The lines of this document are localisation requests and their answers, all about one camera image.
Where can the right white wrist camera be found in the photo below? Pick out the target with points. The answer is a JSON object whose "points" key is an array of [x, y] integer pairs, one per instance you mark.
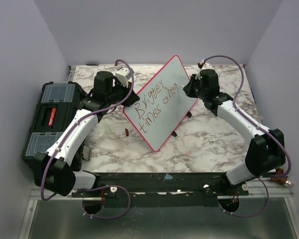
{"points": [[203, 66]]}

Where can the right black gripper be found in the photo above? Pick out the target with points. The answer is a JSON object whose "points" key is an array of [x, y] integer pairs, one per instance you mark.
{"points": [[188, 88]]}

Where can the black whiteboard stand clip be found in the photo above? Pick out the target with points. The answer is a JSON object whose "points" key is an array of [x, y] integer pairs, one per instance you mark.
{"points": [[174, 134]]}

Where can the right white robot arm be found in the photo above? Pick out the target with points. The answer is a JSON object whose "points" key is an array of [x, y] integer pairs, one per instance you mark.
{"points": [[264, 152]]}

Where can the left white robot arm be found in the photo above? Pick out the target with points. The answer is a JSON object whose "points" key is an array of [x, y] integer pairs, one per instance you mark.
{"points": [[52, 169]]}

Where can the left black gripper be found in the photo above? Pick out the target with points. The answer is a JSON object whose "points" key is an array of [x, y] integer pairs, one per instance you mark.
{"points": [[133, 97]]}

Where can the brown cable connector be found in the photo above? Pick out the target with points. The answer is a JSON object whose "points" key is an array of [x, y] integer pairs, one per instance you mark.
{"points": [[281, 180]]}

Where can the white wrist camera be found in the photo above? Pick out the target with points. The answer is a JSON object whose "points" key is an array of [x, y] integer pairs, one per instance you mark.
{"points": [[123, 75], [203, 66]]}

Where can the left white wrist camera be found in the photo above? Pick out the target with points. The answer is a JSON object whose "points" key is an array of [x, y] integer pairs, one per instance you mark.
{"points": [[123, 75]]}

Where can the pink framed whiteboard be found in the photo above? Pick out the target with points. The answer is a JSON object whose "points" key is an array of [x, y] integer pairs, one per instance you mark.
{"points": [[163, 104]]}

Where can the black plastic toolbox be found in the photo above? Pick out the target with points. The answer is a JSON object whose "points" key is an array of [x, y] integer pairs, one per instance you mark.
{"points": [[54, 112]]}

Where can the black mounting rail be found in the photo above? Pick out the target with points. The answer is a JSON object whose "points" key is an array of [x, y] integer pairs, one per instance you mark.
{"points": [[161, 190]]}

